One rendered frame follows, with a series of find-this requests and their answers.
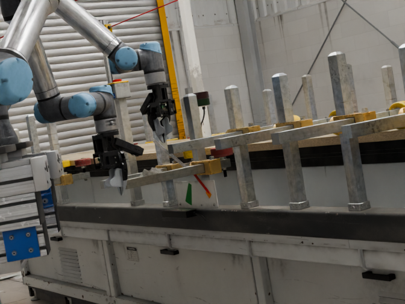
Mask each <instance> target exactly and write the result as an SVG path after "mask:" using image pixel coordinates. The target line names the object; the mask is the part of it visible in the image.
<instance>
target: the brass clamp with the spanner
mask: <svg viewBox="0 0 405 304"><path fill-rule="evenodd" d="M198 164H204V171H205V172H204V173H199V174H196V175H197V176H198V175H212V174H217V173H221V172H222V168H221V161H220V159H214V160H209V159H206V160H201V161H195V162H194V161H192V162H191V163H190V165H191V166H192V165H198ZM190 165H189V166H190Z"/></svg>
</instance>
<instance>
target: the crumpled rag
mask: <svg viewBox="0 0 405 304"><path fill-rule="evenodd" d="M161 172H163V170H162V169H160V168H153V167H152V168H151V169H150V170H146V169H144V170H143V172H142V173H141V175H140V176H144V175H146V176H148V175H151V174H154V173H161Z"/></svg>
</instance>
